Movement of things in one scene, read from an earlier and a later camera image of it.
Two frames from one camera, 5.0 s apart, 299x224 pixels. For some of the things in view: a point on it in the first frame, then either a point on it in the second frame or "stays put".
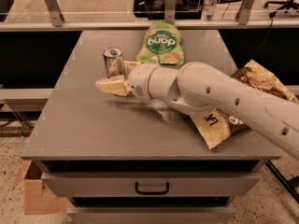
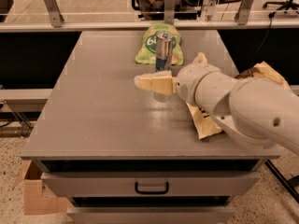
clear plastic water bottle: (210, 3) stays put
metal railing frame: (170, 8) stays put
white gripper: (139, 78) to (189, 80)
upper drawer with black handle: (150, 184) stays put
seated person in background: (149, 2) stays put
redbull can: (109, 54) to (163, 50)
